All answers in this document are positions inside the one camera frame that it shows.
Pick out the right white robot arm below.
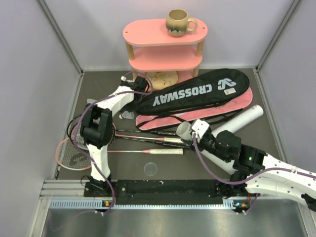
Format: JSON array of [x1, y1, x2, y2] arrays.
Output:
[[177, 128, 316, 211]]

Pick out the beige ceramic mug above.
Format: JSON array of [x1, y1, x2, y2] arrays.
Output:
[[165, 9, 198, 37]]

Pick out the pink badminton racket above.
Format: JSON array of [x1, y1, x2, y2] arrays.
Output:
[[55, 138, 184, 171]]

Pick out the white shuttlecock tube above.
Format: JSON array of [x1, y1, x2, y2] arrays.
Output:
[[212, 105, 264, 137], [176, 121, 236, 175]]

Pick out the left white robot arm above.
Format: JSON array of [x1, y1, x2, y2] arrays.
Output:
[[76, 76, 152, 196]]

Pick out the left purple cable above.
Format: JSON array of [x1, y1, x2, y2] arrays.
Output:
[[71, 71, 155, 215]]

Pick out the black Crossway racket bag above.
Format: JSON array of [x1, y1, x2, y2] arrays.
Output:
[[123, 68, 250, 116]]

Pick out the purple cable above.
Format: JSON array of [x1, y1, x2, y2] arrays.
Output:
[[71, 71, 155, 215], [192, 133, 316, 215]]

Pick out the white shuttlecock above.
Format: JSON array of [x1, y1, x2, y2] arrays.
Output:
[[119, 111, 135, 119], [87, 98, 96, 104]]

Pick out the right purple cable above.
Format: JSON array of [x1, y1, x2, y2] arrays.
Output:
[[192, 133, 316, 215]]

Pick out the black badminton racket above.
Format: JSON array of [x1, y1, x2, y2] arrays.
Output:
[[67, 115, 187, 150]]

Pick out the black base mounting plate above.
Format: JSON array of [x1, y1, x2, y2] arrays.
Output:
[[83, 179, 245, 205]]

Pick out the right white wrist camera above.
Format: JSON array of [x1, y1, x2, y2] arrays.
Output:
[[191, 119, 210, 138]]

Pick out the pink three-tier shelf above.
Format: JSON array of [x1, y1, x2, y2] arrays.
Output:
[[123, 18, 208, 81]]

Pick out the pink racket bag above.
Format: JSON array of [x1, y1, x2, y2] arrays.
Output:
[[135, 88, 253, 131]]

